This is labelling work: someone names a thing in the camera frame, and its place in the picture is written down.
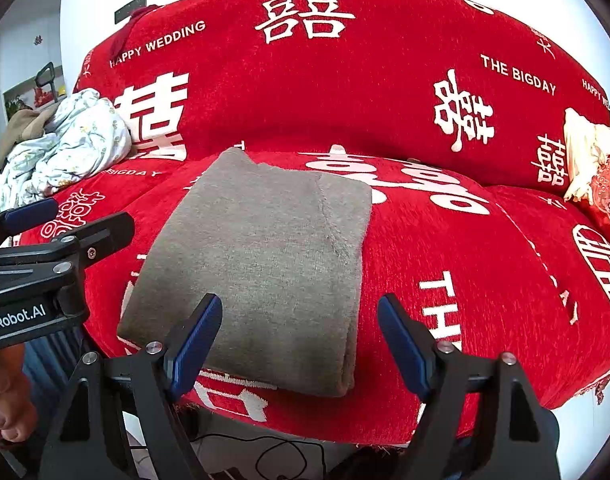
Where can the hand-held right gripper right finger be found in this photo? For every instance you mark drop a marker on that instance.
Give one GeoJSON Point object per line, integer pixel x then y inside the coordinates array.
{"type": "Point", "coordinates": [405, 345]}

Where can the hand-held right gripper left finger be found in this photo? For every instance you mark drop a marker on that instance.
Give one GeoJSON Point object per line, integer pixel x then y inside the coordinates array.
{"type": "Point", "coordinates": [195, 345]}

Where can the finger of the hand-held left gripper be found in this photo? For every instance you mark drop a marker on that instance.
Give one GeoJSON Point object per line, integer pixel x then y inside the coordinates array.
{"type": "Point", "coordinates": [102, 232]}
{"type": "Point", "coordinates": [30, 216]}

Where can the grey knit sweater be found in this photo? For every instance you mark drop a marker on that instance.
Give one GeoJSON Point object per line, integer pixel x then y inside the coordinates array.
{"type": "Point", "coordinates": [265, 260]}

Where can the person's left hand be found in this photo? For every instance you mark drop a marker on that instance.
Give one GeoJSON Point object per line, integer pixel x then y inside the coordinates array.
{"type": "Point", "coordinates": [7, 400]}

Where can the blue striped clothing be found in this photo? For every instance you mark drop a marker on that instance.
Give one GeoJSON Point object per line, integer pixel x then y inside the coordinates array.
{"type": "Point", "coordinates": [50, 360]}

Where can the pale floral cloth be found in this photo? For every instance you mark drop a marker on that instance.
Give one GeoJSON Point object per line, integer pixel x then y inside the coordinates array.
{"type": "Point", "coordinates": [80, 145]}

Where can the brown cloth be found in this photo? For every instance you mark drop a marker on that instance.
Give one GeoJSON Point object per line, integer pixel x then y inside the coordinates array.
{"type": "Point", "coordinates": [22, 127]}

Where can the cream cloth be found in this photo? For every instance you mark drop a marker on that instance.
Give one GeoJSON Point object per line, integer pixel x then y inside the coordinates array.
{"type": "Point", "coordinates": [582, 155]}

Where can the red printed sofa cover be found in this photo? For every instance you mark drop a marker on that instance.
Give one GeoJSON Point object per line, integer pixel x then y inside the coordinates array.
{"type": "Point", "coordinates": [385, 85]}

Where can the black wall panel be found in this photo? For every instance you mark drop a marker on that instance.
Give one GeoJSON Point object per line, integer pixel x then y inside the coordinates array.
{"type": "Point", "coordinates": [130, 8]}

